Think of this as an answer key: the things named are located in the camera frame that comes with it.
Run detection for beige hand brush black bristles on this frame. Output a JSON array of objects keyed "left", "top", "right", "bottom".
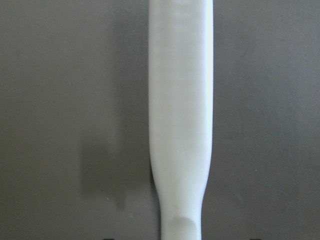
[{"left": 148, "top": 0, "right": 214, "bottom": 240}]

